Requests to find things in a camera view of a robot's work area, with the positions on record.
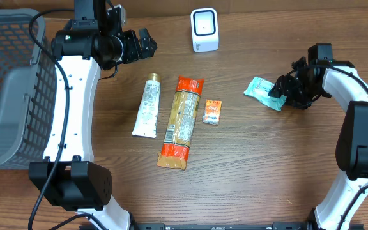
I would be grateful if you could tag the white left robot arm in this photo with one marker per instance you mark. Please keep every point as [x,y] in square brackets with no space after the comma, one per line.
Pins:
[67,176]

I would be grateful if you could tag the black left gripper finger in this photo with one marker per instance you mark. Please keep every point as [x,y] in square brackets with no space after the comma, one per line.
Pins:
[147,52]
[146,40]

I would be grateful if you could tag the small orange sachet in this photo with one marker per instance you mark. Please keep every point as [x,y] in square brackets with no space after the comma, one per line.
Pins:
[212,112]

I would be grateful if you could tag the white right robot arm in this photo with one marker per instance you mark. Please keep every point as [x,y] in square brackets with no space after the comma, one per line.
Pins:
[320,75]

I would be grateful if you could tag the orange long snack packet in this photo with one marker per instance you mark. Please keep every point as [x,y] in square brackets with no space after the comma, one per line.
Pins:
[185,105]

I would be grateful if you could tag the grey plastic mesh basket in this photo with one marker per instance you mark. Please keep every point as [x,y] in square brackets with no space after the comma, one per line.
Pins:
[28,85]

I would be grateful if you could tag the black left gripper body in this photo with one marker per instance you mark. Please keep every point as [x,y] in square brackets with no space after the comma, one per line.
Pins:
[130,53]

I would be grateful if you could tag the white tube with gold cap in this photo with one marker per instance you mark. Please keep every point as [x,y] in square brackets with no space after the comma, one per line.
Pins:
[146,121]

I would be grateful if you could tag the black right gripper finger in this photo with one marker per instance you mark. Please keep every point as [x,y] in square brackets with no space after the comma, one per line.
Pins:
[288,98]
[281,87]

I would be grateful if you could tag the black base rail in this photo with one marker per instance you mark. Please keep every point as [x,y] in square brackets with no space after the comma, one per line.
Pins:
[273,226]

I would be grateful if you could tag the green toilet tissue pack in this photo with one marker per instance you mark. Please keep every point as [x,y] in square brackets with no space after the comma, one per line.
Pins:
[259,89]

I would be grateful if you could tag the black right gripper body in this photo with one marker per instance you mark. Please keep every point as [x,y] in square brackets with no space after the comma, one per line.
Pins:
[301,91]

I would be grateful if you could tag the white barcode scanner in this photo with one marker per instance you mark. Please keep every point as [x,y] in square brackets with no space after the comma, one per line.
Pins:
[205,30]

